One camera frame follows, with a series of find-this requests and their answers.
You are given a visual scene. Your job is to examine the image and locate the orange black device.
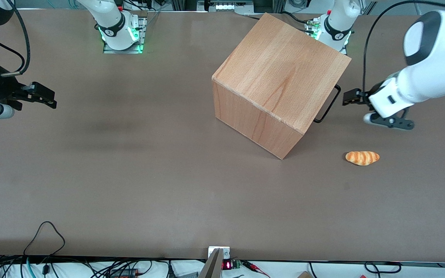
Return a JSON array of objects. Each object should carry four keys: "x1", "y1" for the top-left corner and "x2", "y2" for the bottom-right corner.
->
[{"x1": 109, "y1": 268, "x2": 139, "y2": 278}]

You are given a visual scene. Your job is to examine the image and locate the black metal drawer handle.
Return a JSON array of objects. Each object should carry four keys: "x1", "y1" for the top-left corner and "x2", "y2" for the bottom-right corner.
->
[{"x1": 313, "y1": 85, "x2": 341, "y2": 124}]

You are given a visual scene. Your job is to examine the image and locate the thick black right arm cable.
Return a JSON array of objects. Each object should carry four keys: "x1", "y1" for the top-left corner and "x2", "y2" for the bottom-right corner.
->
[{"x1": 7, "y1": 0, "x2": 31, "y2": 76}]

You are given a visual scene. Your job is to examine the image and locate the teal cable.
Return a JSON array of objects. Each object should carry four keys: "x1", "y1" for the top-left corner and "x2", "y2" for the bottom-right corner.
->
[{"x1": 21, "y1": 257, "x2": 34, "y2": 278}]

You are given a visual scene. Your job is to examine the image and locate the white metal bracket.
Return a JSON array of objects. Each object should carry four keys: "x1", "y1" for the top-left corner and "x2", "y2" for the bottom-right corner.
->
[{"x1": 208, "y1": 246, "x2": 231, "y2": 260}]

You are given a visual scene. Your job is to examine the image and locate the toy bread roll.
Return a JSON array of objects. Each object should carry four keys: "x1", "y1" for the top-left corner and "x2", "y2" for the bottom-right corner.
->
[{"x1": 345, "y1": 151, "x2": 380, "y2": 166}]

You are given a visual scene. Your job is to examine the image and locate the black base power cable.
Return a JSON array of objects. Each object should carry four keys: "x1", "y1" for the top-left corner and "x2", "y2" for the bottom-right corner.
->
[{"x1": 244, "y1": 11, "x2": 316, "y2": 33}]

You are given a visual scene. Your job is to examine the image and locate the white power strip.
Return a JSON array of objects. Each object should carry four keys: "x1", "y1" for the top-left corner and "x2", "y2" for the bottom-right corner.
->
[{"x1": 207, "y1": 0, "x2": 255, "y2": 12}]

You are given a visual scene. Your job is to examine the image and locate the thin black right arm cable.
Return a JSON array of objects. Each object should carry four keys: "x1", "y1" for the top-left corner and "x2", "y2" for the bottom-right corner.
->
[{"x1": 0, "y1": 25, "x2": 27, "y2": 68}]

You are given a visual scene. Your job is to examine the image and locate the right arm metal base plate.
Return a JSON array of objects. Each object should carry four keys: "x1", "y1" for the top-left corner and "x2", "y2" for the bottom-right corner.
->
[{"x1": 103, "y1": 15, "x2": 148, "y2": 54}]

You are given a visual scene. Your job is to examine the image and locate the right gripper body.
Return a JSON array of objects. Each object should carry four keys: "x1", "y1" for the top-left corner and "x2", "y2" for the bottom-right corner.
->
[{"x1": 0, "y1": 64, "x2": 27, "y2": 106}]

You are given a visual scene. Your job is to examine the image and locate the grey aluminium camera post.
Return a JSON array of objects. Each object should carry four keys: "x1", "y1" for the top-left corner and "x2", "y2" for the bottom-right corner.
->
[{"x1": 199, "y1": 248, "x2": 224, "y2": 278}]

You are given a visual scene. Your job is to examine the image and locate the wooden drawer cabinet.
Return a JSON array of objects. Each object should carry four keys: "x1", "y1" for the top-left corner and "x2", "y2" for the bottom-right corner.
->
[{"x1": 212, "y1": 13, "x2": 352, "y2": 160}]

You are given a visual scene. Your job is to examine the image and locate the black cable with small loop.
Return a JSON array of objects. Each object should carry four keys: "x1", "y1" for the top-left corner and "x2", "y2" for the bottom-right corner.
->
[{"x1": 363, "y1": 262, "x2": 402, "y2": 274}]

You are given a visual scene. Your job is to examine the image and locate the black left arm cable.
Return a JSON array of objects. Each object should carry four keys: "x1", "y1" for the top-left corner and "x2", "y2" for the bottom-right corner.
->
[{"x1": 362, "y1": 0, "x2": 445, "y2": 93}]

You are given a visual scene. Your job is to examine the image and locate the red clip leads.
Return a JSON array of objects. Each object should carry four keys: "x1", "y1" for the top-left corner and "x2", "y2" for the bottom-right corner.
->
[{"x1": 242, "y1": 261, "x2": 271, "y2": 278}]

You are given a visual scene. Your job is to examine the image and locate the black looped cable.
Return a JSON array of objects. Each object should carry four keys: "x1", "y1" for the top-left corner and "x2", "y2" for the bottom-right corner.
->
[{"x1": 24, "y1": 221, "x2": 66, "y2": 267}]

